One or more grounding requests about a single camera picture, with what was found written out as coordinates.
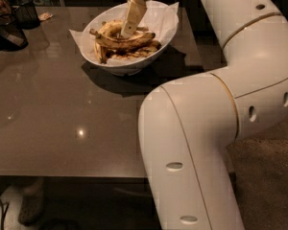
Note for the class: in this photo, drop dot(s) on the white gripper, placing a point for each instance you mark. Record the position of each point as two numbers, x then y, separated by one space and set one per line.
134 14

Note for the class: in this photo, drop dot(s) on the spotted banana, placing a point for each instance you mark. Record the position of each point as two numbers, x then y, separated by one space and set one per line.
103 54
122 43

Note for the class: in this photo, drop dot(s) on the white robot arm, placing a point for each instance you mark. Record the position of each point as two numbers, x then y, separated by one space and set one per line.
185 124

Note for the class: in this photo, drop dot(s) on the left curved banana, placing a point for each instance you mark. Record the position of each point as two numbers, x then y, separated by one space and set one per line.
111 28

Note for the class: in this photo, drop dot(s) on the white bowl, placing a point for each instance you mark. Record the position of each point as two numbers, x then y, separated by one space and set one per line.
100 42

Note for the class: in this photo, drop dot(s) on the small wrapped packet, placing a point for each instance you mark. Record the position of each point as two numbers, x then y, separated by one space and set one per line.
45 16

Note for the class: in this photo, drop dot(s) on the black mesh pen cup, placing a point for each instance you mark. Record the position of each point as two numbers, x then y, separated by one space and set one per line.
25 12

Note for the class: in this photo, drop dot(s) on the dark mesh basket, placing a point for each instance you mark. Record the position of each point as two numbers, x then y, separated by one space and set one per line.
12 37

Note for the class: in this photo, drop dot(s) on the grey clog shoe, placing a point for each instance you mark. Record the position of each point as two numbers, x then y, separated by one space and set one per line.
32 201

